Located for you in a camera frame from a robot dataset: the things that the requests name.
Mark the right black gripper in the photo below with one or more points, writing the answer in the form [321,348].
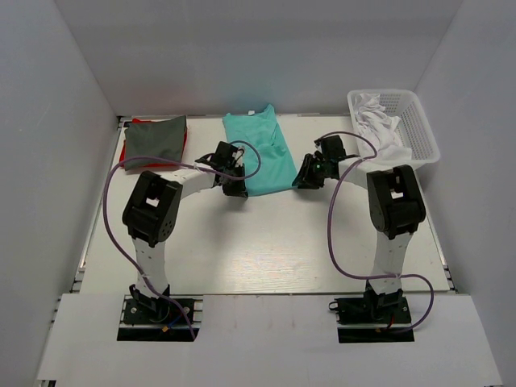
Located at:
[305,178]

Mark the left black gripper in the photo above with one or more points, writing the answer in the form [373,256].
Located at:
[239,190]

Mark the teal polo shirt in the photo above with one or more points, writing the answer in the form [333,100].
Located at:
[267,156]

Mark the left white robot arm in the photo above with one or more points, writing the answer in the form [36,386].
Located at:
[152,209]

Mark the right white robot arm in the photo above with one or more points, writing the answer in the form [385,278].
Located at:
[395,204]

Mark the crumpled white t shirt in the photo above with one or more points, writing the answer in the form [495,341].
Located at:
[378,128]

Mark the folded grey t shirt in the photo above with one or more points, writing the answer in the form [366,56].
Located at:
[155,141]

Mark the white plastic basket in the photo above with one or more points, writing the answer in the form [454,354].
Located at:
[414,128]

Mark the folded red t shirt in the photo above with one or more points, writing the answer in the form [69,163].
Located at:
[151,163]

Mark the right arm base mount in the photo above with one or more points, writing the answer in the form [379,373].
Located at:
[373,318]

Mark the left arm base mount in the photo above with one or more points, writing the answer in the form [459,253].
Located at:
[150,319]

